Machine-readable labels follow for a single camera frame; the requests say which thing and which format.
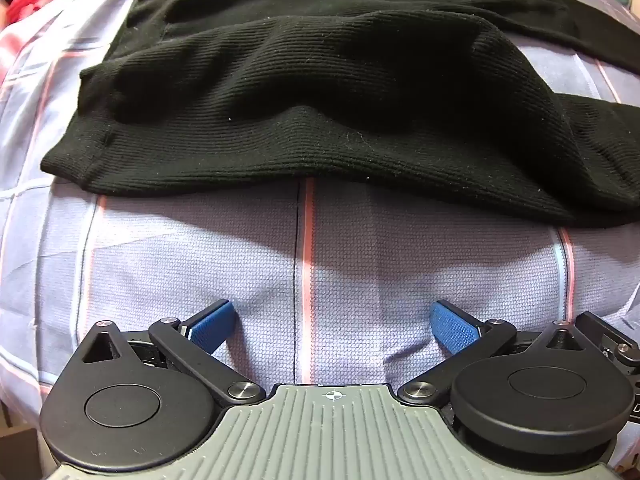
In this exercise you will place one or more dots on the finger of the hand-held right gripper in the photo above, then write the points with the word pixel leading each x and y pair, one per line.
pixel 612 345

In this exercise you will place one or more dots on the black ribbed pants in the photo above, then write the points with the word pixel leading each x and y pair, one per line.
pixel 300 85

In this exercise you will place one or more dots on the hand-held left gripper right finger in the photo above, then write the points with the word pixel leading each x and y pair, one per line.
pixel 452 331

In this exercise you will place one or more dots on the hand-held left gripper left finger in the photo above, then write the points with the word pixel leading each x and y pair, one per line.
pixel 214 326

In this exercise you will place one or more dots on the purple plaid bed sheet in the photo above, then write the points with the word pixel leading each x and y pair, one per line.
pixel 200 255

